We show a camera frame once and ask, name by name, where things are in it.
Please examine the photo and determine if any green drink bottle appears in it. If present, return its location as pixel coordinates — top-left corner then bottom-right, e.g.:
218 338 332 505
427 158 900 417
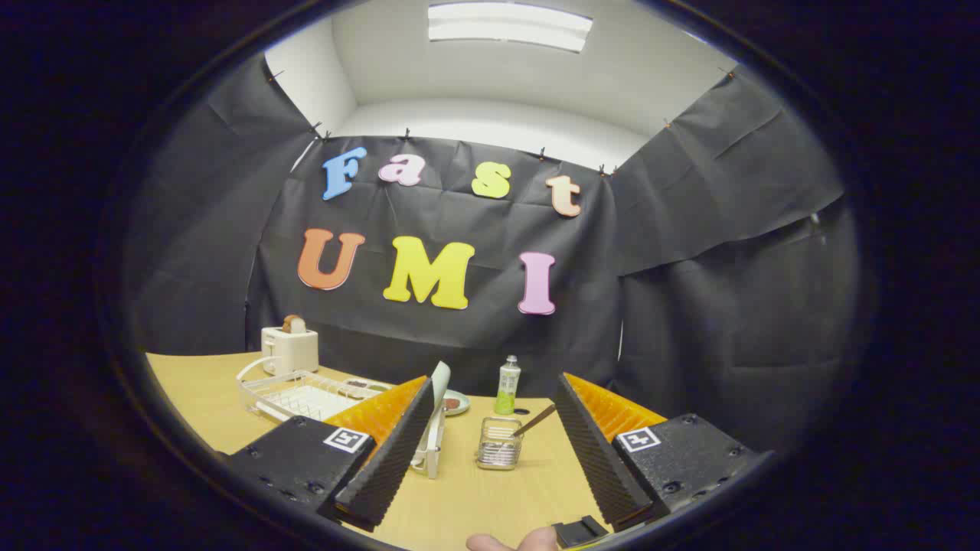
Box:
494 355 522 416

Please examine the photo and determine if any wooden handled spoon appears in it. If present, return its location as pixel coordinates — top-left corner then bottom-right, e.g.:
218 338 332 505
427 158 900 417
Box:
486 404 557 460

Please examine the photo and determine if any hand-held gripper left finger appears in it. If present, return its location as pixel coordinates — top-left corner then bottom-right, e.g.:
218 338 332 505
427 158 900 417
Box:
222 375 436 533

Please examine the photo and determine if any white ribbed drain tray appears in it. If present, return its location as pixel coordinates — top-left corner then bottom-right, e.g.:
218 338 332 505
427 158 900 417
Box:
264 385 361 420

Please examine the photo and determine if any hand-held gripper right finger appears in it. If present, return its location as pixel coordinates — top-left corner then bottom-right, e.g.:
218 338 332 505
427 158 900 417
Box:
553 372 759 533

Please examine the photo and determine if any ceiling light panel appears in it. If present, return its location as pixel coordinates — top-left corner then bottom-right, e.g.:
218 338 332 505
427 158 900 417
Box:
427 2 594 53

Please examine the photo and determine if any white toaster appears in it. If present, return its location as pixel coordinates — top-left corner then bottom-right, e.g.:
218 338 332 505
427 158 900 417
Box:
260 325 319 376

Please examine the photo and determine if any metal wire basket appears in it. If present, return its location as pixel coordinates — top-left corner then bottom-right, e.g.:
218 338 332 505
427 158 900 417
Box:
475 417 524 471

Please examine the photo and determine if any white wire dish rack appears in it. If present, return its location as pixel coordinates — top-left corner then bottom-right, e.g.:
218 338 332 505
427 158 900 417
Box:
236 356 449 479

